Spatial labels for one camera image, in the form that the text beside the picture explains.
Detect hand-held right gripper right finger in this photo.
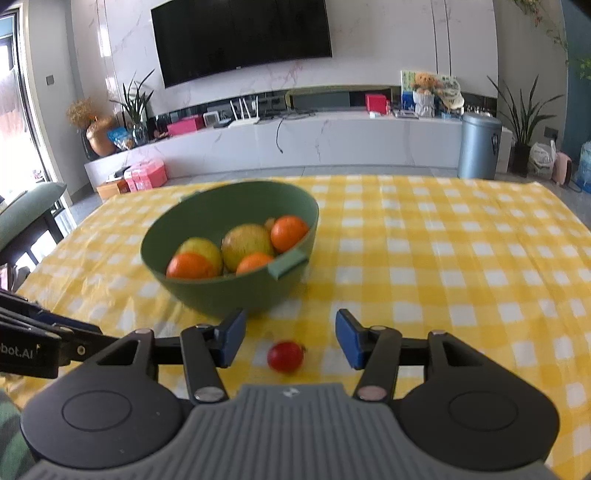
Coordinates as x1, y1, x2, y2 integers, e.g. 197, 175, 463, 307
335, 309, 491, 402

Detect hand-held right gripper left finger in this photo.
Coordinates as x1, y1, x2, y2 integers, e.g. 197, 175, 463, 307
87, 309, 248, 403

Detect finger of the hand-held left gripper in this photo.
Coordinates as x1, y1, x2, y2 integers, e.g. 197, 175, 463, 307
51, 325, 122, 366
0, 290, 103, 337

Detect green plastic bowl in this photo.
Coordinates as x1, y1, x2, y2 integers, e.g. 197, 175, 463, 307
140, 180, 320, 317

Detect red cherry tomato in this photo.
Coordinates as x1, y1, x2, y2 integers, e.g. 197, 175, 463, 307
267, 340, 305, 374

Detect orange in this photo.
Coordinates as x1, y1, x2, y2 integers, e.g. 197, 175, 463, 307
236, 252, 275, 275
270, 215, 310, 254
166, 252, 218, 280

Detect teal striped cloth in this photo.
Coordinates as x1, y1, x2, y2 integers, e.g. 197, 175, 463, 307
0, 388, 38, 480

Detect yellow-green pear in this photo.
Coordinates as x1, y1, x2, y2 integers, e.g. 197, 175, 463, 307
222, 224, 275, 272
174, 237, 224, 276

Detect yellow checked tablecloth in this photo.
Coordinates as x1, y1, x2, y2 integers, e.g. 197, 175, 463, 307
9, 174, 591, 480

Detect green chair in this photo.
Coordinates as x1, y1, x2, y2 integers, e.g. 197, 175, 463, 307
0, 182, 68, 266

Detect wooden box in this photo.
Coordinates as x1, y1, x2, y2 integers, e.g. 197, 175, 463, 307
96, 179, 130, 200

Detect pink boxes on floor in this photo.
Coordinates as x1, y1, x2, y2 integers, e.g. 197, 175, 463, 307
124, 159, 168, 193

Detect copper vase with dried flowers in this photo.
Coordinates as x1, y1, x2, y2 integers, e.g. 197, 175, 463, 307
66, 98, 117, 157

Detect blue snack bag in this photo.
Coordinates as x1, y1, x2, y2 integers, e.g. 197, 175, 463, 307
107, 128, 136, 150

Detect white marble tv console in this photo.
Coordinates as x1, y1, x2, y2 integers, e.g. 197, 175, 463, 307
84, 110, 463, 186

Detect pink box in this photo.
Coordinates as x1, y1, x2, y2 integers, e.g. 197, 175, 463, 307
167, 116, 205, 137

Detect white router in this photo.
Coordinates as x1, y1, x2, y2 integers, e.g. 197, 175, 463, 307
229, 98, 260, 128

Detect potted plant in glass vase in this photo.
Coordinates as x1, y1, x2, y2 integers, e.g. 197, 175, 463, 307
110, 69, 156, 145

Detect grey trash can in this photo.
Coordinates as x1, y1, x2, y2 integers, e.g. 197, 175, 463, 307
458, 113, 503, 181

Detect teddy bear bouquet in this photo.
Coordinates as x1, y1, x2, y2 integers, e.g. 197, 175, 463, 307
410, 71, 440, 119

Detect white plastic bag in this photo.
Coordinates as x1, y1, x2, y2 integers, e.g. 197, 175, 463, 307
527, 140, 557, 181

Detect potted plant in black pot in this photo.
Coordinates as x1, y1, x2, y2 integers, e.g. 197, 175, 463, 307
487, 75, 565, 177

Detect pink small appliance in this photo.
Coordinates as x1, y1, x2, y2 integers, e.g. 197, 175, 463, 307
553, 152, 574, 186

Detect blue water bottle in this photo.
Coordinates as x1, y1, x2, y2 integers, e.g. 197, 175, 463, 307
574, 141, 591, 195

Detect black television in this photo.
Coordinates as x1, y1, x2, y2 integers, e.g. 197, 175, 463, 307
151, 0, 334, 89

